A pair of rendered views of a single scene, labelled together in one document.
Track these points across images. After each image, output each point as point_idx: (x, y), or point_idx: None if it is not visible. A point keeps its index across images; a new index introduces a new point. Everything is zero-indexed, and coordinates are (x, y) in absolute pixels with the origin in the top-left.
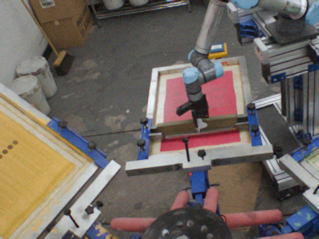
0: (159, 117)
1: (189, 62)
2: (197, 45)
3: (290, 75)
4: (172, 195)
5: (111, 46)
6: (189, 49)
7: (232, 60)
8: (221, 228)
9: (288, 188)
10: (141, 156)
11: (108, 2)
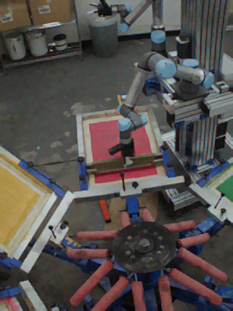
0: (88, 155)
1: (86, 104)
2: (126, 100)
3: (187, 121)
4: (86, 218)
5: (17, 91)
6: (85, 92)
7: (141, 108)
8: (166, 232)
9: (180, 208)
10: (82, 187)
11: (13, 53)
